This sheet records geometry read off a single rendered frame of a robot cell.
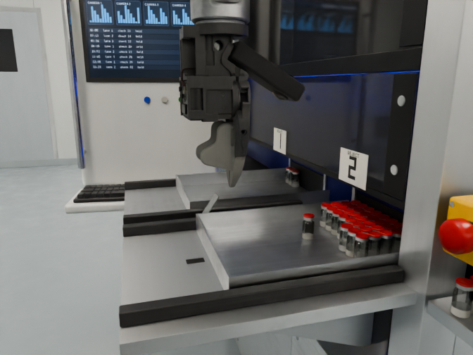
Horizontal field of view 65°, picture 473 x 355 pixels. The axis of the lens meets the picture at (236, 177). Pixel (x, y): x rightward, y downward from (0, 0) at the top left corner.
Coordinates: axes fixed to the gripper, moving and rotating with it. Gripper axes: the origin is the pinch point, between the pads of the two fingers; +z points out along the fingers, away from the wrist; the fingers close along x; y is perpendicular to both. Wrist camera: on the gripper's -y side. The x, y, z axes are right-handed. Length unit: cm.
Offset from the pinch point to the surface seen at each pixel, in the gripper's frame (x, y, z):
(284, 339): -33, -23, 56
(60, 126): -544, 114, 46
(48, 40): -544, 115, -72
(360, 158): -4.7, -23.1, -0.6
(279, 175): -53, -29, 14
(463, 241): 20.0, -20.0, 3.8
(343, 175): -9.5, -23.1, 3.4
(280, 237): -11.4, -11.8, 15.2
